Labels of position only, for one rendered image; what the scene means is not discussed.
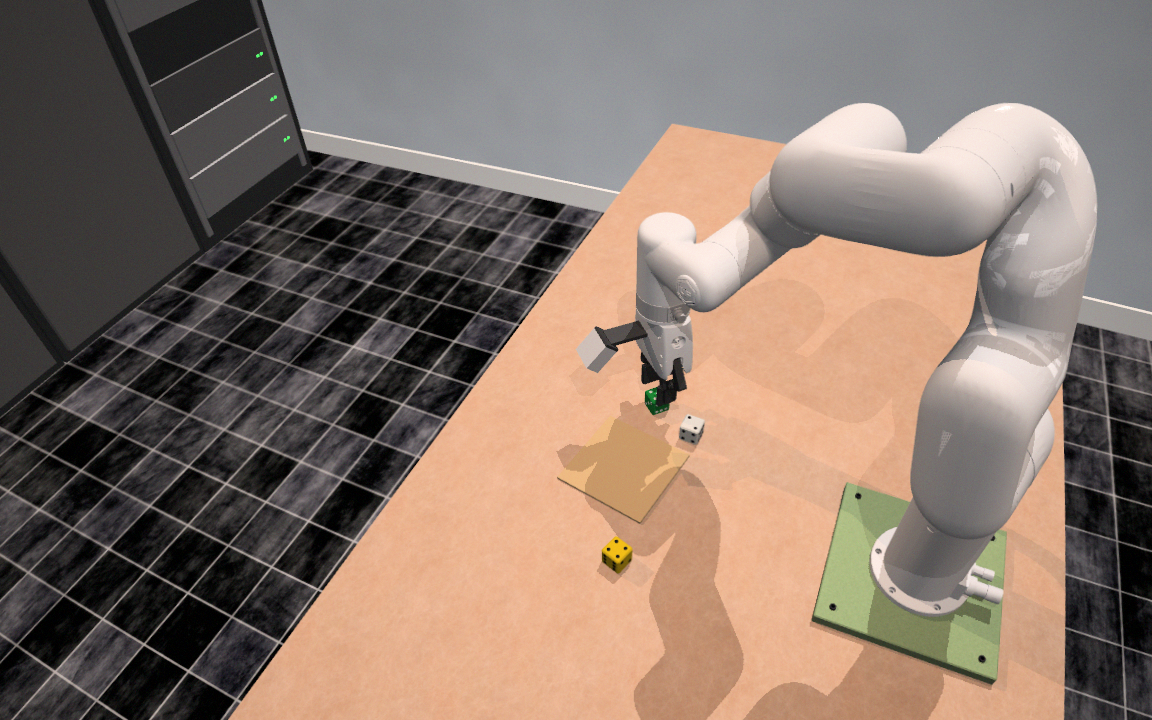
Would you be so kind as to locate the white die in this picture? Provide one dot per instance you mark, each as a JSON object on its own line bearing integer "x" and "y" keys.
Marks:
{"x": 691, "y": 429}

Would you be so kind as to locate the yellow die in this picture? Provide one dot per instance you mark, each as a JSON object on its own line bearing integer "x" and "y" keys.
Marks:
{"x": 617, "y": 554}

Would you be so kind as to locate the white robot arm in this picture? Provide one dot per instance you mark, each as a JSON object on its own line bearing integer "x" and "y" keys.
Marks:
{"x": 979, "y": 411}

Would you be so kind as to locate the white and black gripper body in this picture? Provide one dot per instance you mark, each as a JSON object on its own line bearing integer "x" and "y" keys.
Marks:
{"x": 657, "y": 347}

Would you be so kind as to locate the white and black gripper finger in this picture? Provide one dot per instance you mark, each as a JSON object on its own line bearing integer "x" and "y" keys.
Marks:
{"x": 648, "y": 374}
{"x": 668, "y": 389}

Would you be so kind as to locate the tan square mat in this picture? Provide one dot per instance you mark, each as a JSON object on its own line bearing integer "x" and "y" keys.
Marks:
{"x": 624, "y": 468}

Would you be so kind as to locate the green die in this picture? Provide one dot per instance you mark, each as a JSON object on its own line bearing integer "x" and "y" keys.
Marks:
{"x": 650, "y": 402}

